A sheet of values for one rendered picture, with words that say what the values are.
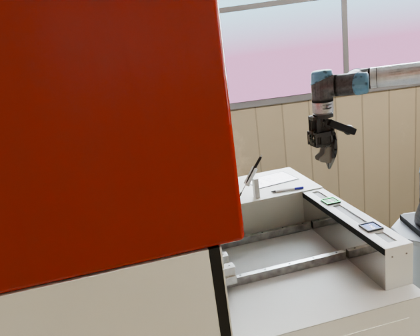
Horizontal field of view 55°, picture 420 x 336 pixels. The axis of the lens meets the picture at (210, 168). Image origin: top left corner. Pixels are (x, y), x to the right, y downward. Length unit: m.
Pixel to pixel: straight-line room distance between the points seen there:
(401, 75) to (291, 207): 0.65
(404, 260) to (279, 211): 0.58
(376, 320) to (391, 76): 0.82
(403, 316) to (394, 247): 0.20
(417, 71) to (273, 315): 0.94
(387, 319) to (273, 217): 0.63
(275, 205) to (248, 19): 1.66
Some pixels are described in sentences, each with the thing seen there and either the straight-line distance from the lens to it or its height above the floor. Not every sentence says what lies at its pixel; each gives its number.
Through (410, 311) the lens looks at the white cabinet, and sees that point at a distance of 1.38.
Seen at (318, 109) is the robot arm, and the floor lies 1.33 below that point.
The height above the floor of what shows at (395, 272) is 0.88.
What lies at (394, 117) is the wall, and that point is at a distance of 3.38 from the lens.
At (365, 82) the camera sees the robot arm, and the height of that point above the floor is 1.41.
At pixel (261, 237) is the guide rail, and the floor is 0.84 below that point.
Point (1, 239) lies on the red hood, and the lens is 0.76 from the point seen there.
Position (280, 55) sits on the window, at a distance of 3.05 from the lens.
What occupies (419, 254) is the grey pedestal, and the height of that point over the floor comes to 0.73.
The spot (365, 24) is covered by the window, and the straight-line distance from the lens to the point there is 3.21.
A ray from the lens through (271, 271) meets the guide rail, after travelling 1.41.
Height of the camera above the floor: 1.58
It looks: 16 degrees down
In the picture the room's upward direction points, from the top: 8 degrees counter-clockwise
